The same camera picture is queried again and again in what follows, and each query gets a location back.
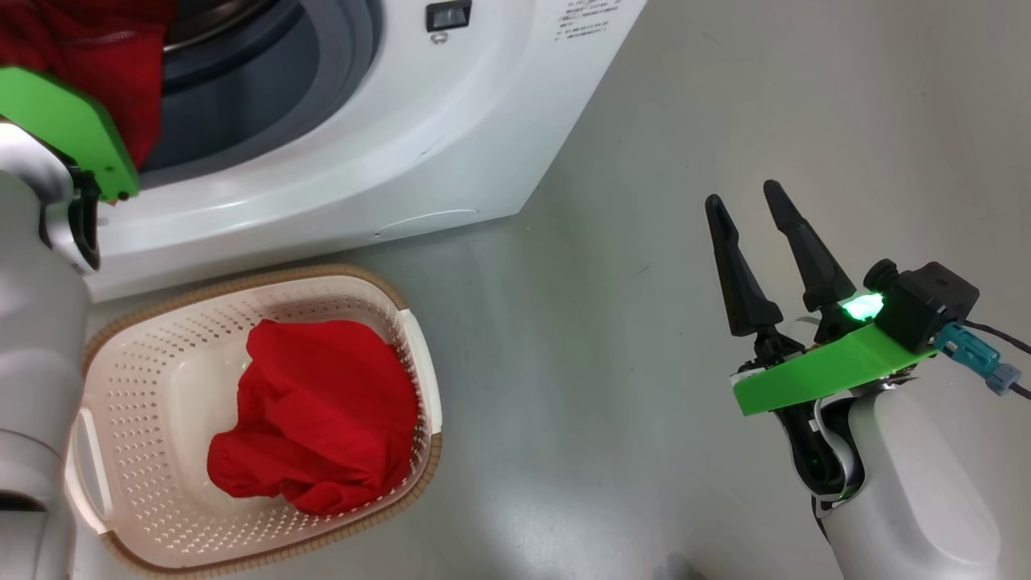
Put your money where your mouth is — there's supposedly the teal cable connector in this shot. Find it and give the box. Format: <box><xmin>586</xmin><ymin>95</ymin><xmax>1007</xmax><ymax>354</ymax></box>
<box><xmin>934</xmin><ymin>322</ymin><xmax>1022</xmax><ymax>396</ymax></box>

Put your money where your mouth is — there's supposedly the red mesh printed garment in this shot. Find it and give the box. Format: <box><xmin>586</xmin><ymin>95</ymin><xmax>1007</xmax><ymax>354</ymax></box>
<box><xmin>0</xmin><ymin>0</ymin><xmax>174</xmax><ymax>170</ymax></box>

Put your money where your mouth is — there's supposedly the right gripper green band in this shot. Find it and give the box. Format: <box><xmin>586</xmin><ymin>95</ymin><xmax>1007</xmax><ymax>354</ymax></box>
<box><xmin>705</xmin><ymin>180</ymin><xmax>935</xmax><ymax>500</ymax></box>

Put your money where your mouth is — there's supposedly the cream perforated laundry basket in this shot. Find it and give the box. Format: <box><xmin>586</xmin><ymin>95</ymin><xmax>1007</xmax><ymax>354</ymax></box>
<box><xmin>64</xmin><ymin>264</ymin><xmax>444</xmax><ymax>577</ymax></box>

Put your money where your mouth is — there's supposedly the plain red garment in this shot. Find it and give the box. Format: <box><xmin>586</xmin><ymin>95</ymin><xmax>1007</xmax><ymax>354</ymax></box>
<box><xmin>207</xmin><ymin>319</ymin><xmax>421</xmax><ymax>516</ymax></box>

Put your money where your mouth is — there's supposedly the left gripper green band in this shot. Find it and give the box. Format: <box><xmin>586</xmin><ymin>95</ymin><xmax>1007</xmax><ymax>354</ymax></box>
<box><xmin>0</xmin><ymin>68</ymin><xmax>139</xmax><ymax>202</ymax></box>

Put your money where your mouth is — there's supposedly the white front-load washing machine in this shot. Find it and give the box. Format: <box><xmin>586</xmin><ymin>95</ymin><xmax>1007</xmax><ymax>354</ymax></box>
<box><xmin>81</xmin><ymin>0</ymin><xmax>649</xmax><ymax>303</ymax></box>

